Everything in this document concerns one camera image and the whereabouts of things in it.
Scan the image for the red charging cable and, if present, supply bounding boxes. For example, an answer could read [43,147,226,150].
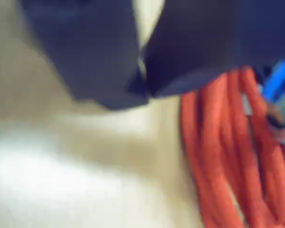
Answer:
[179,66,285,228]

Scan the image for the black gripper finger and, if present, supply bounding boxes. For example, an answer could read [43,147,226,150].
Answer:
[144,0,285,98]
[20,0,150,111]

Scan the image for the black charging cable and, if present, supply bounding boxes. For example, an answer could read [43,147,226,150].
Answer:
[257,58,285,143]

